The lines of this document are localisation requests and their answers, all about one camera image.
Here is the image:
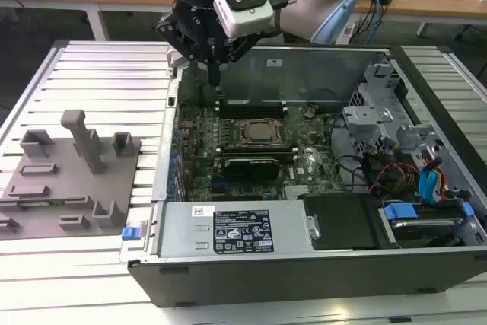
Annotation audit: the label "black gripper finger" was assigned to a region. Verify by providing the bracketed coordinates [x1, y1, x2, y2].
[214, 33, 263, 88]
[154, 11, 215, 87]

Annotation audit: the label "RAM slot with white clips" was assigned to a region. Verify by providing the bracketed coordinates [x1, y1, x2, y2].
[215, 144, 298, 160]
[215, 107, 289, 116]

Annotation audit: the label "metal CPU socket cover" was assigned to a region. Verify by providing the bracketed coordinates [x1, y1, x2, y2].
[234, 117, 291, 148]

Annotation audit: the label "silver CPU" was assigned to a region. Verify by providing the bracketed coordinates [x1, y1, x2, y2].
[248, 122, 278, 142]

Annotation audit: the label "green motherboard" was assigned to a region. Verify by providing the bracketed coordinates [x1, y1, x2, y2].
[175, 100, 345, 202]

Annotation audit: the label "black Nvidia graphics card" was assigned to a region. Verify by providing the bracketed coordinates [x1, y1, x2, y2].
[221, 156, 280, 183]

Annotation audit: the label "grey metal drive cage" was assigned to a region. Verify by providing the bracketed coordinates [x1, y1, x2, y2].
[340, 61, 449, 159]

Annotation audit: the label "silver chipset heat sink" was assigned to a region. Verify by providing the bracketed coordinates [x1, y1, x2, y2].
[283, 183, 312, 201]

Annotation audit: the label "grey parts rack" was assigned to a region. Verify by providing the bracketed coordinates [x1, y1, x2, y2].
[0, 108, 143, 241]

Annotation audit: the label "grey power supply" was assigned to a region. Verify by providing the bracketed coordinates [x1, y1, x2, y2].
[156, 200, 317, 262]

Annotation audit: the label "black plastic cover panel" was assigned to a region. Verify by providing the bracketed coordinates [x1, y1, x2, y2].
[302, 193, 382, 253]

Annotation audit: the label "blue case latch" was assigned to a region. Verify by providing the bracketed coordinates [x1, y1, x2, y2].
[121, 221, 148, 241]

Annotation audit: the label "hard disk in blue carrier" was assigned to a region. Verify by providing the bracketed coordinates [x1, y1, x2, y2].
[378, 201, 476, 250]

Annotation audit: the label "black open PC case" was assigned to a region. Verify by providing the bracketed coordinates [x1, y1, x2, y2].
[120, 43, 487, 307]

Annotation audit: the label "red yellow power wires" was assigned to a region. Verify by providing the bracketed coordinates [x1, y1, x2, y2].
[377, 162, 420, 192]

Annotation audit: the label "blue disk wire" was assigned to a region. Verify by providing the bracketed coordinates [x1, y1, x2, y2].
[417, 152, 447, 201]

